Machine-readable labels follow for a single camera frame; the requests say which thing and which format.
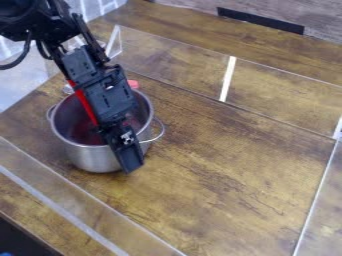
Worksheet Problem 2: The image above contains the red star-shaped block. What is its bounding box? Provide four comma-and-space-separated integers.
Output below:
65, 79, 145, 147

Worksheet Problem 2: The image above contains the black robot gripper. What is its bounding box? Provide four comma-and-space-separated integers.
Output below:
71, 64, 144, 174

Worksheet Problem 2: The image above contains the small pink oval object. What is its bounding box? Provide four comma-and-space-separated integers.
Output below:
128, 80, 139, 89

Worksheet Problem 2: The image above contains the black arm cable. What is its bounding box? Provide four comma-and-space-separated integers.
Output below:
0, 29, 33, 71

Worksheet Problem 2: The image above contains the clear acrylic triangular bracket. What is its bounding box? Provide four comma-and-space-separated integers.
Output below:
105, 25, 123, 59

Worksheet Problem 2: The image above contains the silver metal pot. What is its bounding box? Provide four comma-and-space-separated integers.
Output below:
47, 90, 164, 173

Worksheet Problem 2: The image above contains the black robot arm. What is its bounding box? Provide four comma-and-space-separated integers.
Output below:
0, 0, 144, 173

